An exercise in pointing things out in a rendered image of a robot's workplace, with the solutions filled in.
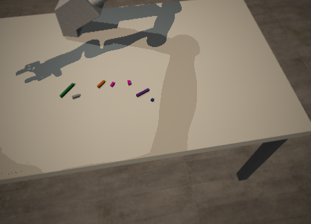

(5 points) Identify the orange rectangular bar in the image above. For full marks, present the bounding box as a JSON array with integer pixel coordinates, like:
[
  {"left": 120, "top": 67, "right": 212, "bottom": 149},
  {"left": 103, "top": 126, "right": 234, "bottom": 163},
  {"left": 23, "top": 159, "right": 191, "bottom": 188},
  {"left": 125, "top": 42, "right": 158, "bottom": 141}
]
[{"left": 97, "top": 80, "right": 105, "bottom": 88}]

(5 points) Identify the dark green rod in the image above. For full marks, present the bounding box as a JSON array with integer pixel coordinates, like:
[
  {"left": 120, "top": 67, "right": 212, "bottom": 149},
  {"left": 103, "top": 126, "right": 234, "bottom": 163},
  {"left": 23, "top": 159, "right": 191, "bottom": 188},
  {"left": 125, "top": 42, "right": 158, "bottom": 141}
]
[{"left": 60, "top": 83, "right": 75, "bottom": 98}]

